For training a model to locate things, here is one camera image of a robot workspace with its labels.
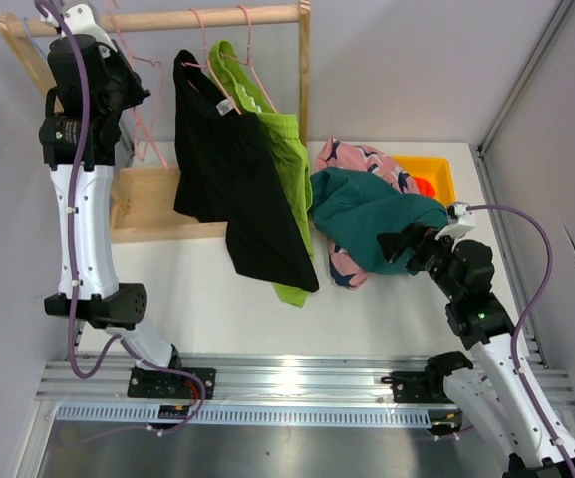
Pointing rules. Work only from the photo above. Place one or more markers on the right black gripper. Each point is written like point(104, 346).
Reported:
point(393, 244)

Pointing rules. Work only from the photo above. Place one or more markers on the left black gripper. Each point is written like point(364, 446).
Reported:
point(136, 94)

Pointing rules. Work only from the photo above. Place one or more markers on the dark teal shorts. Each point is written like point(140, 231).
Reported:
point(352, 208)

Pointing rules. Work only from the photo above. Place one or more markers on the pink hanger of patterned shorts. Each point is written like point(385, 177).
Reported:
point(137, 124)

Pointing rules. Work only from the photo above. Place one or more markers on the orange shorts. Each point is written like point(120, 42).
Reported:
point(424, 187)

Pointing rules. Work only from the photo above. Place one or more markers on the pink hanger of teal shorts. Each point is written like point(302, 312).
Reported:
point(147, 99)

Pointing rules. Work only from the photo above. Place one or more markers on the pink patterned shorts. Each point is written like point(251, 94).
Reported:
point(362, 159)

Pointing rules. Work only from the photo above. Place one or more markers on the black shorts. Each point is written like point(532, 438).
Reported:
point(227, 175)

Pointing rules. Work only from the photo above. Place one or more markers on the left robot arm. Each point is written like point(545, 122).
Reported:
point(94, 84)

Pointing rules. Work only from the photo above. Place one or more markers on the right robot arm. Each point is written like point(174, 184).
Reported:
point(491, 381)

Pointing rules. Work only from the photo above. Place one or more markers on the pink hanger of green shorts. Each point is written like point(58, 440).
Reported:
point(249, 59)

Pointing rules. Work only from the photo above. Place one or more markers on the lime green shorts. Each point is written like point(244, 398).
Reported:
point(288, 153)

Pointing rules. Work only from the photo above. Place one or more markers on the yellow plastic tray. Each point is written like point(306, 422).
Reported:
point(435, 170)

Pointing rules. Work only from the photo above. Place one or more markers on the wooden clothes rack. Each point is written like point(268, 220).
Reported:
point(142, 195)

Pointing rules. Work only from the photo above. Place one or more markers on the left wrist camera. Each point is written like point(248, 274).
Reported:
point(81, 18)

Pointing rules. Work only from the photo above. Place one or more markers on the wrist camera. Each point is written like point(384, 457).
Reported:
point(461, 221)
point(81, 18)

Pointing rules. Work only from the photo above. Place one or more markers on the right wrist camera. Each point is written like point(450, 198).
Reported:
point(461, 221)

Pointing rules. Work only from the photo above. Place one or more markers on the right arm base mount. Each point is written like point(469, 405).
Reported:
point(413, 387)

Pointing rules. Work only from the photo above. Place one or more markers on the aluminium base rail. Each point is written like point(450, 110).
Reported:
point(257, 390)

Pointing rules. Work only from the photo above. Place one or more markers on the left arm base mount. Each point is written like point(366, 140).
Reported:
point(149, 384)

